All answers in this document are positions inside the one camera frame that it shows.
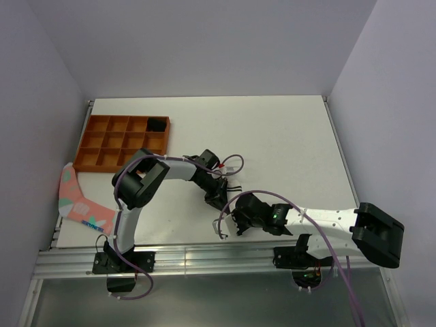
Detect black cable clamp block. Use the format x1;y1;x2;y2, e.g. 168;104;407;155
106;277;136;294

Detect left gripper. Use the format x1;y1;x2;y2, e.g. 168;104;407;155
194;174;229;215

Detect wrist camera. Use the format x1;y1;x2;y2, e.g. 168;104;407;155
212;215;238;240
219;164;238;175

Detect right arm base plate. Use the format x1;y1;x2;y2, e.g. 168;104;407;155
272;247;334;270

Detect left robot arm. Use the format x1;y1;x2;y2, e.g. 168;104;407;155
104;148;228;272

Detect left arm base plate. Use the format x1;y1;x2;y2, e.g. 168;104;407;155
92;251;155;275

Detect orange compartment tray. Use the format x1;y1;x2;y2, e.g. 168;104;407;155
73;115;170;173

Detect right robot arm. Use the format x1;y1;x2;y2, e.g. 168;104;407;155
223;194;405;269

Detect pink patterned sock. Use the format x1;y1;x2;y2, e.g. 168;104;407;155
58;163;115;236

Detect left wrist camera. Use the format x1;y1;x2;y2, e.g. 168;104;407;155
219;164;238;175

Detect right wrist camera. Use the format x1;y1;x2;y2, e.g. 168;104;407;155
212;215;238;240

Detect aluminium rail frame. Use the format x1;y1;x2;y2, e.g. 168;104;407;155
20;97;409;327

